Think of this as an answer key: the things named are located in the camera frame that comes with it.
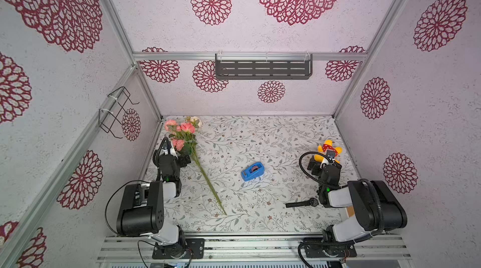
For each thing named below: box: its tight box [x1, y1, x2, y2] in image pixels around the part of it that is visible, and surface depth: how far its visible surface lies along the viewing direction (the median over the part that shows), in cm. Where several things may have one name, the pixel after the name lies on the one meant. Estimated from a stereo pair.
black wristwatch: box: [284, 197, 319, 208], surface depth 87 cm
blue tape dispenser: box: [240, 161, 265, 182], surface depth 94 cm
